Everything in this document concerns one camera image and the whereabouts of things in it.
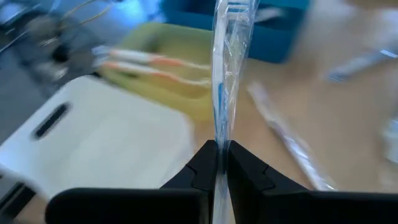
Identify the teal plastic bin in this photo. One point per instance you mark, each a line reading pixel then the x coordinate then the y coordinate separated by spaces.
pixel 273 40

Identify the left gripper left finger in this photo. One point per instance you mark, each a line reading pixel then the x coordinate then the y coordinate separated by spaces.
pixel 124 208

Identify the yellow plastic bin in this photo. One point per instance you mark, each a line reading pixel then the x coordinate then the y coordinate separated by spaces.
pixel 174 40

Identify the white plastic bin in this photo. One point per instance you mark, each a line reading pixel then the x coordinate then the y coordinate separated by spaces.
pixel 109 140

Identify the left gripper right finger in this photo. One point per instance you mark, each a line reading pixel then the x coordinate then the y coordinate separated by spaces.
pixel 311 208

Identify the black floor fan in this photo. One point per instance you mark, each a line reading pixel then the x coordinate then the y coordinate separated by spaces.
pixel 62 49

